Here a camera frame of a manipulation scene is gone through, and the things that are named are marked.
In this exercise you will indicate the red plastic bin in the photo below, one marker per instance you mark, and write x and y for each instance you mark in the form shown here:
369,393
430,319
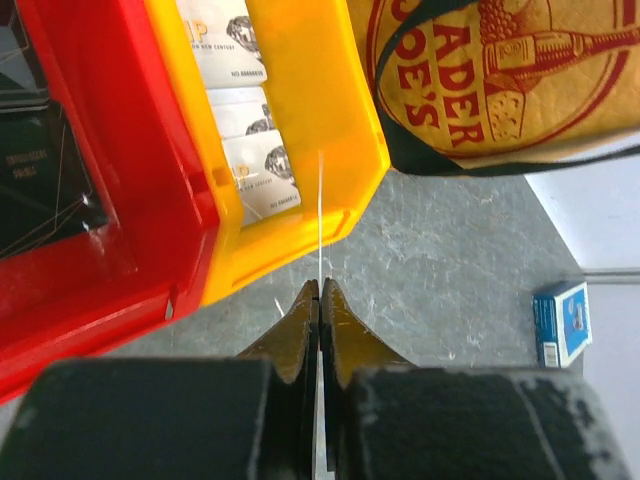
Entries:
147,264

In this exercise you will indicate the silver cards in yellow bin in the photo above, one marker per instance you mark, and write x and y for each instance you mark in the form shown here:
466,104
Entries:
226,50

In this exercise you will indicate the black cards in red bin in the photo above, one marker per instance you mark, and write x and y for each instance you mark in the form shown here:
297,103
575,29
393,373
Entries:
47,193

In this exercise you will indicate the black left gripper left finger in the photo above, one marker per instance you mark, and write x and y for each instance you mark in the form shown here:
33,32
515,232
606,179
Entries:
251,416

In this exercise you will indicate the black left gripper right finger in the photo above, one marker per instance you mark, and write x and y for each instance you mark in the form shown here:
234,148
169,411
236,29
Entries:
387,418

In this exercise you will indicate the yellow canvas tote bag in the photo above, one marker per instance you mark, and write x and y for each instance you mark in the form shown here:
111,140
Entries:
499,87

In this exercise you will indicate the yellow plastic bin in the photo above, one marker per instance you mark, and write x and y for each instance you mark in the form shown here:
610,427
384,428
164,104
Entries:
323,108

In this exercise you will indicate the blue razor package box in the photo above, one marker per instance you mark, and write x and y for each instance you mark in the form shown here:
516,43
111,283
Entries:
562,323

